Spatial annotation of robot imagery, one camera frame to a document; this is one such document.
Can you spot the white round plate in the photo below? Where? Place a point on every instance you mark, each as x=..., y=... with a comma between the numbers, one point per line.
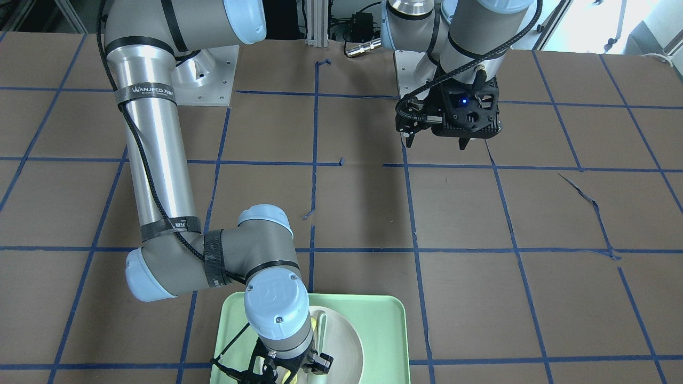
x=341, y=346

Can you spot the light green plastic tray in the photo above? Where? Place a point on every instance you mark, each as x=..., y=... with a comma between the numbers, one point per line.
x=380, y=321

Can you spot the black power brick background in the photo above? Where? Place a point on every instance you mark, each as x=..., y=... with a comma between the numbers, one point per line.
x=362, y=25

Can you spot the metal cable connector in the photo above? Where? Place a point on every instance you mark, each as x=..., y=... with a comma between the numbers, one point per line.
x=362, y=48

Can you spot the aluminium frame post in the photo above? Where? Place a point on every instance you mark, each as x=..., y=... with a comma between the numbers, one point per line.
x=317, y=22

